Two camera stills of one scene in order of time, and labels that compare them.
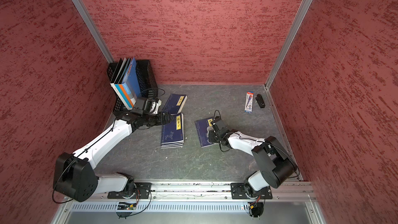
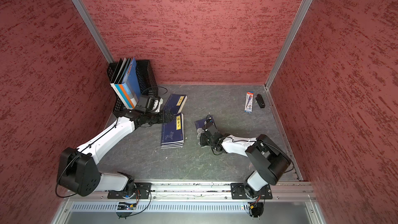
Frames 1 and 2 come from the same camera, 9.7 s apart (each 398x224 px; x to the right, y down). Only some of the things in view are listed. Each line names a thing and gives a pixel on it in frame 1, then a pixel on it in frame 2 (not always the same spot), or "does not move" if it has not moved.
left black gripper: [160, 121] does not move
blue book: [175, 103] does not move
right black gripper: [211, 135] → [203, 139]
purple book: [172, 133] does not move
